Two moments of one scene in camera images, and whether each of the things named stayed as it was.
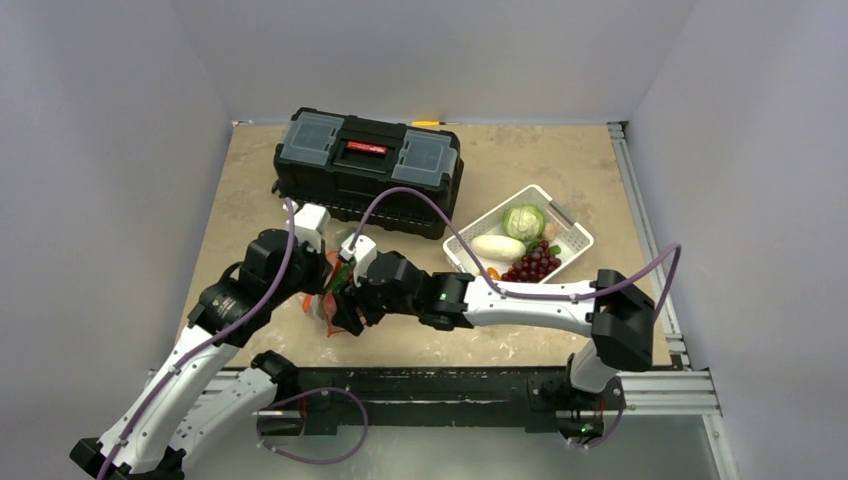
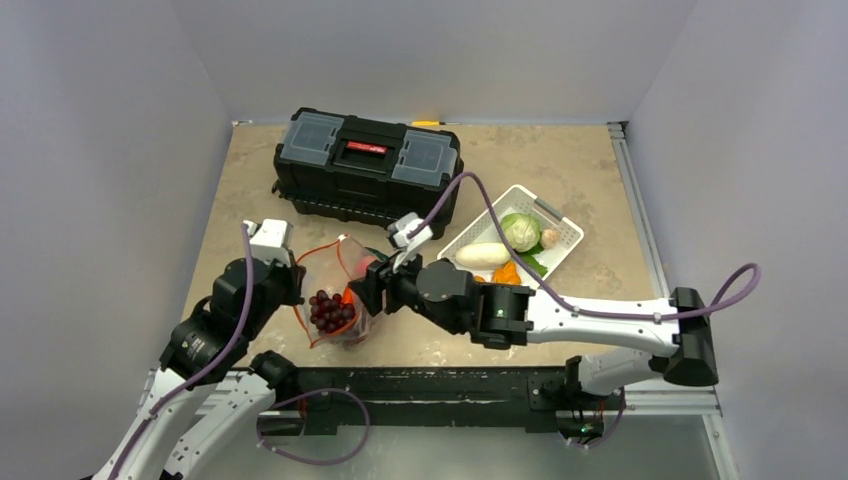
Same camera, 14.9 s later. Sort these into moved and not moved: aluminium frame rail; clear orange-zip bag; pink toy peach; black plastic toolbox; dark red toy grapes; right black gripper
Moved: clear orange-zip bag; pink toy peach; dark red toy grapes
Not moved: black plastic toolbox; right black gripper; aluminium frame rail
